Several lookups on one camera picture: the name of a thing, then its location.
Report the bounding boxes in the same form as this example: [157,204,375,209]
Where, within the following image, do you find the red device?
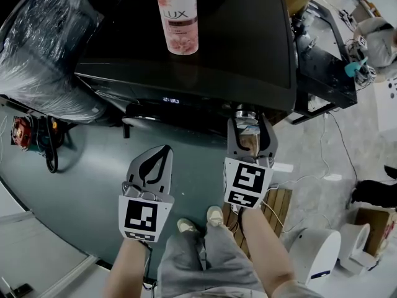
[11,115,32,151]

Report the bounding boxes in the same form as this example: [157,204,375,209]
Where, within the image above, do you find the pink body wash bottle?
[154,0,199,55]

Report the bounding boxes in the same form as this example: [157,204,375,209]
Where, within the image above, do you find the white curved fixture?
[339,222,383,275]

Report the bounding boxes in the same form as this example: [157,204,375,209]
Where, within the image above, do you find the person's left beige shoe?
[176,218,199,234]

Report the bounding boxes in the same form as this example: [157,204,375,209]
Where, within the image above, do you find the person's right beige shoe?
[206,205,224,228]

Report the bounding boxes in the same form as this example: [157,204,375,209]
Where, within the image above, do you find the person's beige shoe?
[176,218,199,234]
[206,205,224,228]

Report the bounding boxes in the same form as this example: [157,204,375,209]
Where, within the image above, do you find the person's left forearm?
[105,237,153,298]

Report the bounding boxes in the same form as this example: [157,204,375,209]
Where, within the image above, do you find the plastic-wrapped appliance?
[0,0,106,124]

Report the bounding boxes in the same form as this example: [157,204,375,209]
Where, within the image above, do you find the slatted wooden board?
[221,188,293,259]

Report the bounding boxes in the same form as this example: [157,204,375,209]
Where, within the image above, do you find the white perforated panel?
[373,76,397,133]

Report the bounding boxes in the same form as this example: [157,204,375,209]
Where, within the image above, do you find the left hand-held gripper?
[117,145,175,243]

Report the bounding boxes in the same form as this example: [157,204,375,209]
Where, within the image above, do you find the teal spray bottle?
[344,57,370,78]

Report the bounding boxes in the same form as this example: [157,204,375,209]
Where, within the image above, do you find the black wrist strap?
[141,240,154,291]
[231,205,246,232]

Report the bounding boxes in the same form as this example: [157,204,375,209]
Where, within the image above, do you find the dark green floor mat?
[0,96,233,284]

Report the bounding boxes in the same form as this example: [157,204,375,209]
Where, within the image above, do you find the small brown cardboard box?
[354,207,396,258]

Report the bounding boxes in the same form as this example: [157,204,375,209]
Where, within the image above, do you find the black side table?
[291,0,358,125]

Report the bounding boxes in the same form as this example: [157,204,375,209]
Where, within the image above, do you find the black tool with hose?
[30,115,77,174]

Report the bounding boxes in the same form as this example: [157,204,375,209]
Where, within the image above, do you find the white rounded appliance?
[288,228,342,287]

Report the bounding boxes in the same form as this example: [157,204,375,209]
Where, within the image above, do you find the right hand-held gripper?
[223,114,279,210]

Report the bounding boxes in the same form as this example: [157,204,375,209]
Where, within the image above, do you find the person's gray trousers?
[157,225,267,298]

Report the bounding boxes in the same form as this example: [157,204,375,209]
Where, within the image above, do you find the person's right forearm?
[238,205,295,298]

